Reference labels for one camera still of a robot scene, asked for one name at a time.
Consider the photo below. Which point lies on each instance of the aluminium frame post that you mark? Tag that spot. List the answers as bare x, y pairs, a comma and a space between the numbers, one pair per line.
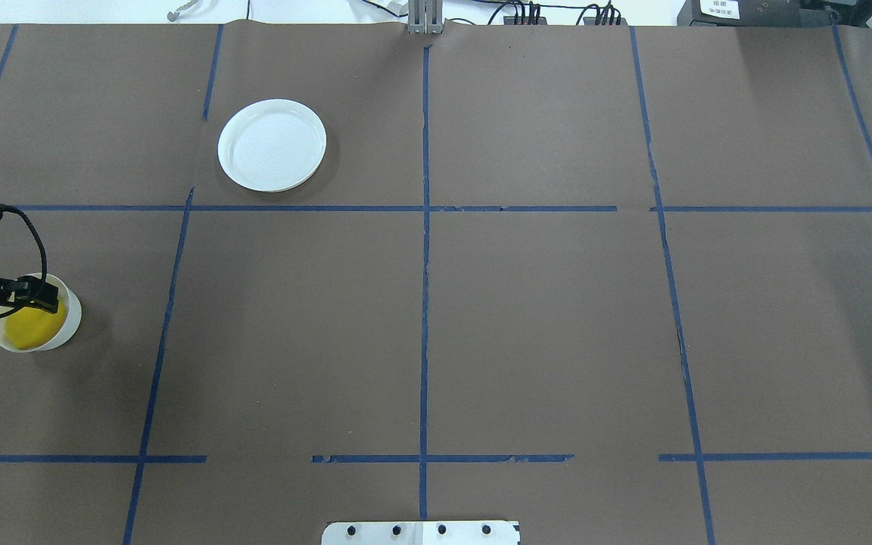
425, 17

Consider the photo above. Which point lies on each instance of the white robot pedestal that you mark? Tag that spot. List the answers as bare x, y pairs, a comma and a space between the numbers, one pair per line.
423, 532

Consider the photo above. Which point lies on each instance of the black desktop box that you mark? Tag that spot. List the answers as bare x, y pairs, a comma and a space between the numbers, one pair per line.
787, 14

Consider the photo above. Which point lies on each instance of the yellow lemon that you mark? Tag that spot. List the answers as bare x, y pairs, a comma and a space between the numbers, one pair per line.
28, 328

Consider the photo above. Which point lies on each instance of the white bowl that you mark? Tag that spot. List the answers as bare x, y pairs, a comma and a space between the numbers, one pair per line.
75, 314

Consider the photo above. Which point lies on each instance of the white plate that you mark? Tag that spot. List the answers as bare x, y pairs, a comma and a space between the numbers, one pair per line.
272, 146

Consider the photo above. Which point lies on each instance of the far orange black adapter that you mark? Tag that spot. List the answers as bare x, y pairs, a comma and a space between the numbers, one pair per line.
524, 14

